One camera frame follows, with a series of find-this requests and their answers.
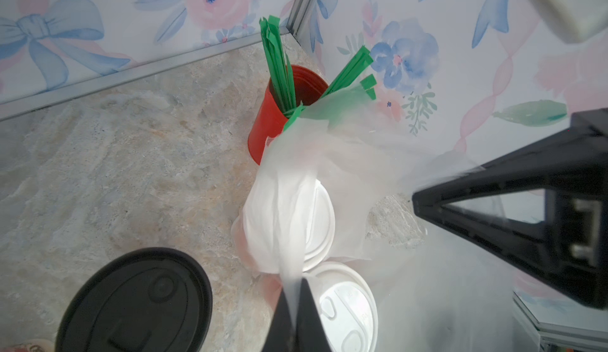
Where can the red cup black lid right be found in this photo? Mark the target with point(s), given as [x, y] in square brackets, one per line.
[152, 299]

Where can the red cup white lid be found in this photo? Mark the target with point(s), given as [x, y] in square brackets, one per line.
[254, 243]

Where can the green wrapped straws bundle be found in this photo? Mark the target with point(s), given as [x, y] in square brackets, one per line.
[293, 88]

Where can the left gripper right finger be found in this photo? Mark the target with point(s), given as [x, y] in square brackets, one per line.
[309, 332]

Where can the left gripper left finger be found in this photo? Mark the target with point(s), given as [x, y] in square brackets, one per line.
[281, 336]

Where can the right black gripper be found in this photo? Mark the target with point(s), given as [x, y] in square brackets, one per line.
[569, 243]

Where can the white lid cup back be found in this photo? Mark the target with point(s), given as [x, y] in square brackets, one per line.
[344, 300]

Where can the red straw holder cup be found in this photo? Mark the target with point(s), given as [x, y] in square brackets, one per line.
[270, 121]

